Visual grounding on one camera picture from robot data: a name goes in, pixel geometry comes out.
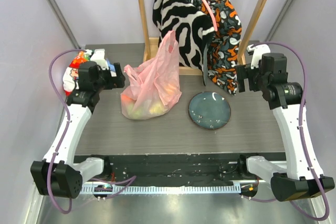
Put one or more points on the zebra pattern garment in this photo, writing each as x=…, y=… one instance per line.
x=194, y=31

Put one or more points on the wooden clothes rack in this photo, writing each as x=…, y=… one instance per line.
x=151, y=42

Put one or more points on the blue ceramic plate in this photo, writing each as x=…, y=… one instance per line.
x=209, y=110

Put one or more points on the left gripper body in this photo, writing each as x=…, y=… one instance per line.
x=107, y=82

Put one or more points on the pink plastic bag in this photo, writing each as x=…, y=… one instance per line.
x=154, y=85

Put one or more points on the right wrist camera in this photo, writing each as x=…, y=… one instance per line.
x=257, y=52

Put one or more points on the colourful cartoon cloth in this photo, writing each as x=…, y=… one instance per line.
x=70, y=77

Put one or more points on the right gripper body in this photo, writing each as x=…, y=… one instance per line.
x=243, y=77

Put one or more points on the white cable duct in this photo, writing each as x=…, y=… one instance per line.
x=101, y=189

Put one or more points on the orange grey patterned garment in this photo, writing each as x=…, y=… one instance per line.
x=222, y=54

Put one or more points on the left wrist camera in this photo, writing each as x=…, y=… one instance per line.
x=98, y=57

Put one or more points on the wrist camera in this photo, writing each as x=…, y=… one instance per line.
x=257, y=52
x=98, y=57

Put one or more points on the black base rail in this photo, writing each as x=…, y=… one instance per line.
x=176, y=170

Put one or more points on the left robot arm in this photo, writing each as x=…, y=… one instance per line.
x=57, y=173

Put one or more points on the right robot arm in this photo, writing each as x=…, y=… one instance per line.
x=303, y=177

